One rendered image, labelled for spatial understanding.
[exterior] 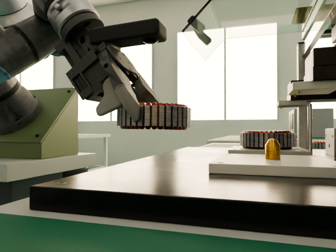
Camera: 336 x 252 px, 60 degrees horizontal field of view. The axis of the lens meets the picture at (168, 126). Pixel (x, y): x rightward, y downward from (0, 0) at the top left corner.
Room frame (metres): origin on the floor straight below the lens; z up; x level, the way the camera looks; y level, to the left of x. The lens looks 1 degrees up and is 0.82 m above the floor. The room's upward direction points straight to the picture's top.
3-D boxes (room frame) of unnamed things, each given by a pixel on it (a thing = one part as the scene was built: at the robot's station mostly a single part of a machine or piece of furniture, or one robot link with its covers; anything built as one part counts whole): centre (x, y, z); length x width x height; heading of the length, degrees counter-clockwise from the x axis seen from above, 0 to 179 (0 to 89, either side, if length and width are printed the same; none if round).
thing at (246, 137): (0.62, -0.21, 0.80); 0.11 x 0.11 x 0.04
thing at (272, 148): (0.39, -0.14, 0.80); 0.02 x 0.02 x 0.03
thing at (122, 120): (0.44, 0.02, 0.84); 0.11 x 0.11 x 0.04
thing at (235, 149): (0.62, -0.21, 0.78); 0.15 x 0.15 x 0.01; 73
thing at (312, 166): (0.39, -0.14, 0.78); 0.15 x 0.15 x 0.01; 73
